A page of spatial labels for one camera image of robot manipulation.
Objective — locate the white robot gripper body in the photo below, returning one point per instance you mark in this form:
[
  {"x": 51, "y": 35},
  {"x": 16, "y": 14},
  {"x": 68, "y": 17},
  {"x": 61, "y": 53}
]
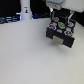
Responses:
[{"x": 54, "y": 4}]

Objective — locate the green top kcup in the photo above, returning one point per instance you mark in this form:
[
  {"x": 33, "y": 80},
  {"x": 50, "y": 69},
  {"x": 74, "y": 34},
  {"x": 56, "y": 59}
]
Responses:
[{"x": 61, "y": 24}]

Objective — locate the black kcup holder drawer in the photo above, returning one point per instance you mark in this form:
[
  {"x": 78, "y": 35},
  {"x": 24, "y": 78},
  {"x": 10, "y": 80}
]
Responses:
[{"x": 56, "y": 33}]

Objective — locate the red blue label kcup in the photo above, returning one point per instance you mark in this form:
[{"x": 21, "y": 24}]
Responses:
[{"x": 68, "y": 33}]

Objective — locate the dark keyboard with blue light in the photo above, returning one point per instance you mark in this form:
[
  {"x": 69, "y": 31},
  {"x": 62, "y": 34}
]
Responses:
[{"x": 10, "y": 19}]

